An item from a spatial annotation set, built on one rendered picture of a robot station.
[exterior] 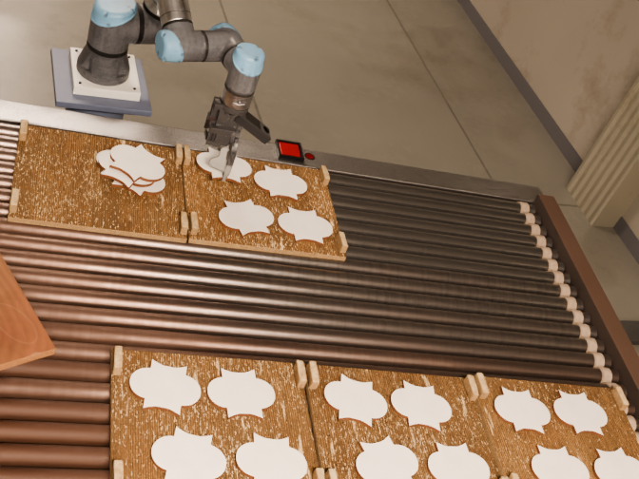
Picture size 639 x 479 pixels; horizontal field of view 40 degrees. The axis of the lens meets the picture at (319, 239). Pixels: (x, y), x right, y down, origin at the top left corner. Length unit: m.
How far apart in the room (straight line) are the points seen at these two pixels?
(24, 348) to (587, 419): 1.29
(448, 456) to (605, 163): 2.97
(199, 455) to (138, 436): 0.12
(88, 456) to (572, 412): 1.13
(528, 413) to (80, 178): 1.21
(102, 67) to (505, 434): 1.48
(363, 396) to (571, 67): 3.58
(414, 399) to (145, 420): 0.60
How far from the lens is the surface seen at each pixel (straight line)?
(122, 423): 1.77
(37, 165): 2.26
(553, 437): 2.16
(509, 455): 2.05
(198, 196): 2.28
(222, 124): 2.24
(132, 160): 2.27
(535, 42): 5.58
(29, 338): 1.74
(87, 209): 2.16
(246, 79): 2.14
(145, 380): 1.83
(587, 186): 4.81
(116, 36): 2.57
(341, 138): 4.43
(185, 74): 4.49
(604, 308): 2.57
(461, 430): 2.03
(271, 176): 2.41
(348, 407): 1.93
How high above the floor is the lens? 2.37
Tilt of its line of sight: 39 degrees down
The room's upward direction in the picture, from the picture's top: 24 degrees clockwise
